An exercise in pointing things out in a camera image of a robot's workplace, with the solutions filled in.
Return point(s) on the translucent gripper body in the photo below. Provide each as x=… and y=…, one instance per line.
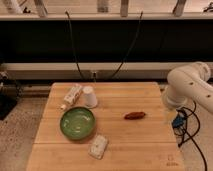
x=170, y=115

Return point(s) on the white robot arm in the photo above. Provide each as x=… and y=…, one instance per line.
x=187, y=82

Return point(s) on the green ceramic bowl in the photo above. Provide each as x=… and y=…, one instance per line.
x=77, y=123

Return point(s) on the blue connector box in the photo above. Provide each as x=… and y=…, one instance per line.
x=178, y=121

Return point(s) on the white patterned sponge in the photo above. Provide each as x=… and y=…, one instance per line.
x=98, y=146

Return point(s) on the white paper cup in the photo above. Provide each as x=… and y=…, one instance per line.
x=90, y=99

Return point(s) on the white lying bottle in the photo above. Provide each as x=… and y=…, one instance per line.
x=71, y=97

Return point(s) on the dark equipment at left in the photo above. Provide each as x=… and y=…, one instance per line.
x=10, y=92

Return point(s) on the wall power outlet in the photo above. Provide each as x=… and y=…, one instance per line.
x=94, y=74

